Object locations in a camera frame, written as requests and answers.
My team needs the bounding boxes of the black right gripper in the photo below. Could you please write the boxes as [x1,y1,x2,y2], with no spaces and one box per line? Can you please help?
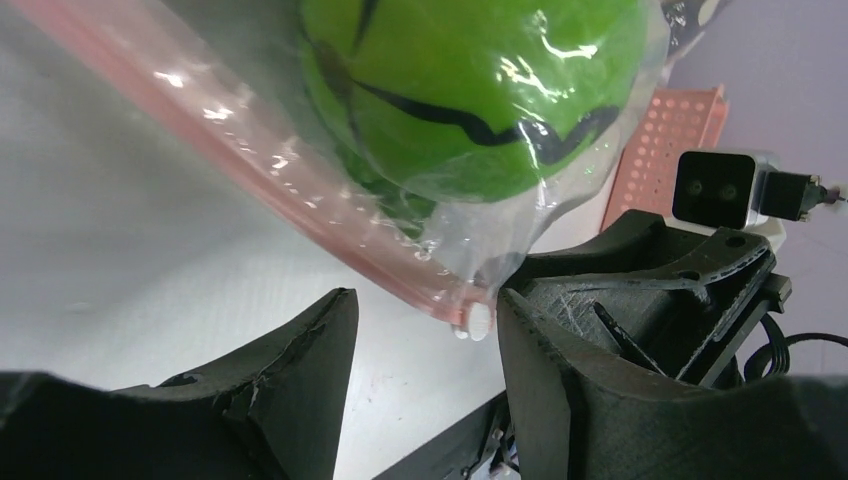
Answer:
[507,210,792,388]

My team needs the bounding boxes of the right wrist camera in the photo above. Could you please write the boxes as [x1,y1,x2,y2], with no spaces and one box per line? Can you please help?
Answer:
[671,149,847,250]

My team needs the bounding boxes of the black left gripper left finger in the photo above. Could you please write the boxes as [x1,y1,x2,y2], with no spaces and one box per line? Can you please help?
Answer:
[1,288,359,479]

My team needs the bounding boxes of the pink plastic basket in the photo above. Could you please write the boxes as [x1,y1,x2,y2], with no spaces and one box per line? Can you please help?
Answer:
[601,85,728,230]

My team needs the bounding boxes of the clear zip top bag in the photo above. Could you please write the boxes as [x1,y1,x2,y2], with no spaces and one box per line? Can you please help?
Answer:
[1,1,723,339]

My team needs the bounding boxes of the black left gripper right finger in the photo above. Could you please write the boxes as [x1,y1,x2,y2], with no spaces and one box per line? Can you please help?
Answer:
[497,289,847,479]

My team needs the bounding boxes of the green fake watermelon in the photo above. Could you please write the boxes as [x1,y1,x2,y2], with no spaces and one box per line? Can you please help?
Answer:
[297,0,657,203]

